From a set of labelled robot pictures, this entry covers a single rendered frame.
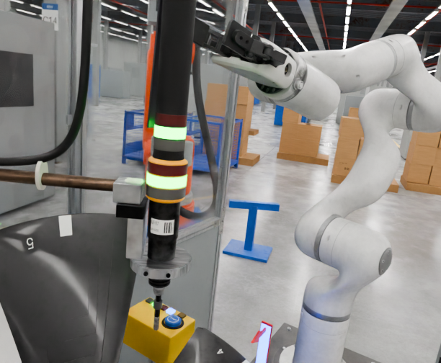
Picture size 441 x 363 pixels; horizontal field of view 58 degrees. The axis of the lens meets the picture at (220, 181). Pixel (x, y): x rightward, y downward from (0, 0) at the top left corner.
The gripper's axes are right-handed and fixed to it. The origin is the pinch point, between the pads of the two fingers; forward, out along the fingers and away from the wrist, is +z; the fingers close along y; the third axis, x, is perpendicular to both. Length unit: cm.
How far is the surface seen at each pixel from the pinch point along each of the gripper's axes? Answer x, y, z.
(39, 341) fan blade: -45.0, -1.5, 10.6
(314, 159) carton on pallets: -16, 437, -785
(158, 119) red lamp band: -12.7, -9.8, 10.7
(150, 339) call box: -66, 17, -29
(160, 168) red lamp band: -17.4, -11.4, 9.7
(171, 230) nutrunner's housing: -23.6, -12.8, 6.4
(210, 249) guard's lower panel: -71, 77, -111
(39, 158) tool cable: -21.1, -1.6, 17.6
